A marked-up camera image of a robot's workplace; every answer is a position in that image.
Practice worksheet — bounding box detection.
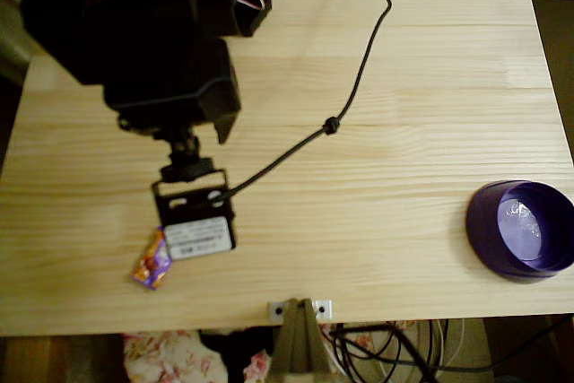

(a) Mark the white floor cable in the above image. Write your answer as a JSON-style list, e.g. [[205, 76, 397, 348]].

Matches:
[[414, 318, 467, 383]]

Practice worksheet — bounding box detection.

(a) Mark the grey pleated curtain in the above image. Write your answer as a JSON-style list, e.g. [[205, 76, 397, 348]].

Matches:
[[0, 0, 41, 83]]

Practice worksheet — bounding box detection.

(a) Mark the metal table clamp bracket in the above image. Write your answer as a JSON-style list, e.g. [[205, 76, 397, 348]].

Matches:
[[267, 297, 333, 383]]

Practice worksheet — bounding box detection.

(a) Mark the silver metal bracket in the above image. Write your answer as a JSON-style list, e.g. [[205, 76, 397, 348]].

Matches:
[[267, 299, 334, 321]]

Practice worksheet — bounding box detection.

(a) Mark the black camera cable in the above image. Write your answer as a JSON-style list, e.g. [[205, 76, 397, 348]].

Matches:
[[210, 0, 394, 203]]

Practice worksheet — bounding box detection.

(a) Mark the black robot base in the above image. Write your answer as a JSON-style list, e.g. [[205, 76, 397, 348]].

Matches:
[[232, 0, 274, 39]]

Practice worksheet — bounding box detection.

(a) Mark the floral cloth under table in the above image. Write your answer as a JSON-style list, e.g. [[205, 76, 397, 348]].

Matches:
[[123, 319, 421, 383]]

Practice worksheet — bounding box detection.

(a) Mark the purple orange candy wrapper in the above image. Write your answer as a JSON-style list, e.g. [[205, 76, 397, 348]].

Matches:
[[129, 225, 174, 291]]

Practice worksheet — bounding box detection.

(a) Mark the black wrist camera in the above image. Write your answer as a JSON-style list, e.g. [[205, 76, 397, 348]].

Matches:
[[152, 125, 238, 263]]

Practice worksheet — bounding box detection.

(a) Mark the purple plastic bowl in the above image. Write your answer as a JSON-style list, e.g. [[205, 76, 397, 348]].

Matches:
[[465, 179, 574, 285]]

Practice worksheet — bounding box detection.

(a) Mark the thick black floor cable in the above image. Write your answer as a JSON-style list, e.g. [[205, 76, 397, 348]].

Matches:
[[329, 323, 439, 383]]

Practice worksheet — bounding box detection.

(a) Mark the black cloth bundle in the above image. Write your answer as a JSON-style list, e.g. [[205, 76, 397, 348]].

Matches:
[[199, 326, 275, 383]]

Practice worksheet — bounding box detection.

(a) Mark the thin black floor cable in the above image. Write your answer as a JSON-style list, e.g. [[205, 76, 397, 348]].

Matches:
[[334, 318, 574, 383]]

